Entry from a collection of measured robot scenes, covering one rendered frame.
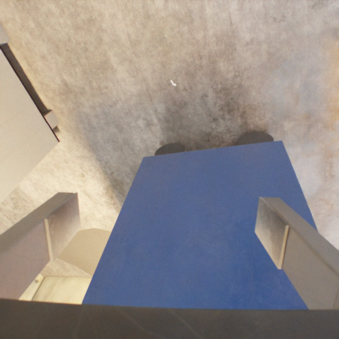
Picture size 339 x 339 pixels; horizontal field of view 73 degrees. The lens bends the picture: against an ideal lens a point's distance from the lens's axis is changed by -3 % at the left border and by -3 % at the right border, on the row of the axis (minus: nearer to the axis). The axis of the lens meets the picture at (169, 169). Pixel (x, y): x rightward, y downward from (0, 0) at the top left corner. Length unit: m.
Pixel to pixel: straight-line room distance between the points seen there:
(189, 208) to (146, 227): 0.12
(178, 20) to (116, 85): 0.31
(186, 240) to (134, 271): 0.13
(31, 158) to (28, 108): 0.19
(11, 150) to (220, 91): 0.74
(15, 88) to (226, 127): 0.78
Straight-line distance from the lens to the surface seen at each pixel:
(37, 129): 1.03
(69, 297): 2.18
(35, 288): 2.48
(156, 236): 0.57
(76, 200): 0.17
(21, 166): 0.95
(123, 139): 1.04
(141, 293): 0.50
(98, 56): 0.94
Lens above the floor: 0.83
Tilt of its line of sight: 51 degrees down
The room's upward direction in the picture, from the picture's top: 165 degrees counter-clockwise
